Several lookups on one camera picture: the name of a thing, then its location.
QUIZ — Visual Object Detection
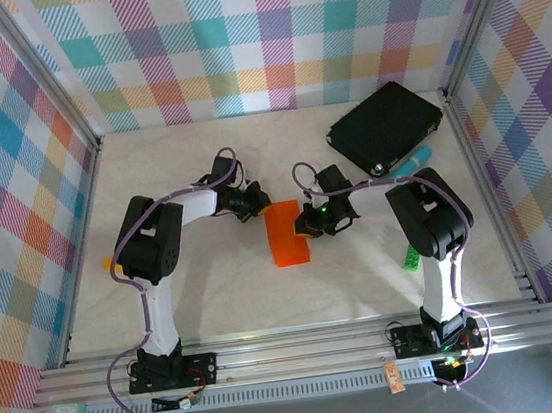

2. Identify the green toy brick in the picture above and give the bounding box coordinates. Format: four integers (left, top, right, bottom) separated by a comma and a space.
400, 242, 424, 273

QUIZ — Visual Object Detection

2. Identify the small orange tag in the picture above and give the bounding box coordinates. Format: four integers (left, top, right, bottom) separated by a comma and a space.
380, 359, 408, 397

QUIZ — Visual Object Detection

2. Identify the grey slotted cable duct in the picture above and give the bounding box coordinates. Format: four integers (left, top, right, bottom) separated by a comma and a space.
80, 360, 441, 413

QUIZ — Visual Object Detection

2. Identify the aluminium side rail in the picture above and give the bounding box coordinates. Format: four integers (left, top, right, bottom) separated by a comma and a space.
437, 79, 544, 314
32, 136, 131, 369

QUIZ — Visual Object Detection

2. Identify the small wired connector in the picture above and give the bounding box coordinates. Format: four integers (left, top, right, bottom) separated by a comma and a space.
149, 389, 205, 413
435, 350, 476, 373

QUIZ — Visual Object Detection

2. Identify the turquoise pen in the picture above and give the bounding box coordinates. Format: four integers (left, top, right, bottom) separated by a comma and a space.
389, 143, 438, 179

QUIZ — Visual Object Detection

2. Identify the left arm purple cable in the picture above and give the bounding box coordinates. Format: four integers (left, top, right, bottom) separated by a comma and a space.
79, 144, 275, 413

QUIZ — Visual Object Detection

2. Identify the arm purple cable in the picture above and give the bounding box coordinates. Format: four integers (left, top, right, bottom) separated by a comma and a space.
79, 144, 275, 413
290, 140, 500, 407

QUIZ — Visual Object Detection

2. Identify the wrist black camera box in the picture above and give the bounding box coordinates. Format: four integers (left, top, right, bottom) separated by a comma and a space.
311, 162, 352, 198
209, 152, 246, 191

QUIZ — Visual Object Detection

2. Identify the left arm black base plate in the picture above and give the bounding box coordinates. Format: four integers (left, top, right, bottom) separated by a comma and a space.
125, 350, 222, 397

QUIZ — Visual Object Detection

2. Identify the aluminium corner post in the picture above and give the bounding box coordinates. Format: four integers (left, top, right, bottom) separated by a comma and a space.
0, 0, 105, 166
429, 0, 542, 99

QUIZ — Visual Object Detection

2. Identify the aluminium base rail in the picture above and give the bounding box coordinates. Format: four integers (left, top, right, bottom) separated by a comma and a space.
27, 300, 552, 411

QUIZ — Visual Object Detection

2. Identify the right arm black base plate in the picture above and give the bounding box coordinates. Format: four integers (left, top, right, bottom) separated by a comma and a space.
388, 314, 487, 360

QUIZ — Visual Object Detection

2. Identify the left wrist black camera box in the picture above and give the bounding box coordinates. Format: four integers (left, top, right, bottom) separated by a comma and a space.
209, 152, 246, 191

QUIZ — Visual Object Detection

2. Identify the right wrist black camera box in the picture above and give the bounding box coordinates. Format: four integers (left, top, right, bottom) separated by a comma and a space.
311, 162, 352, 198

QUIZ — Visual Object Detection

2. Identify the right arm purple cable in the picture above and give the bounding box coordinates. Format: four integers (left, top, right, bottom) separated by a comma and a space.
290, 140, 500, 407

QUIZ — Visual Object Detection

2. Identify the small yellow block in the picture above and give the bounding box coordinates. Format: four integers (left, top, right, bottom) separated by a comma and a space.
100, 255, 125, 280

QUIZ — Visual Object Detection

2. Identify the black flat case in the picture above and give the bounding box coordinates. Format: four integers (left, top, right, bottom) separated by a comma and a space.
319, 75, 452, 185

